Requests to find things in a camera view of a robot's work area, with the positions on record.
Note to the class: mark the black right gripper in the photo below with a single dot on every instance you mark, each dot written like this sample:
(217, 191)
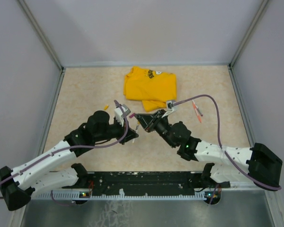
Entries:
(149, 122)

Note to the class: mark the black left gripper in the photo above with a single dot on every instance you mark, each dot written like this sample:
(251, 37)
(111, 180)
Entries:
(130, 133)

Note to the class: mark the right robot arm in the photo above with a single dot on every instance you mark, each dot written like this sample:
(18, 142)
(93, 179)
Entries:
(258, 163)

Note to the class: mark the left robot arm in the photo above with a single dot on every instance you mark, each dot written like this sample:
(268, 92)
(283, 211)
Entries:
(19, 184)

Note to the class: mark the orange pink highlighter pen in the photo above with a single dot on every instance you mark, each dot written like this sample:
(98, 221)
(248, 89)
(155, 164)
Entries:
(196, 111)

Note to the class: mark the white purple-end pen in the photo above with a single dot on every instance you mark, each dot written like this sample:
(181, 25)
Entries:
(197, 108)

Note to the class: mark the yellow folded t-shirt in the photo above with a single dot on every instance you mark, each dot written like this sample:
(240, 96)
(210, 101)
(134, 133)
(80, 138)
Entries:
(152, 88)

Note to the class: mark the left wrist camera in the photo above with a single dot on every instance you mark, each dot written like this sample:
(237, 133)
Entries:
(121, 113)

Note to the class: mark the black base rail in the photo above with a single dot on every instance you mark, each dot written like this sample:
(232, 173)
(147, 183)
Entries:
(137, 186)

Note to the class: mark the aluminium frame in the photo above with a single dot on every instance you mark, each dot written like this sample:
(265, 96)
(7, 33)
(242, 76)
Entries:
(116, 48)

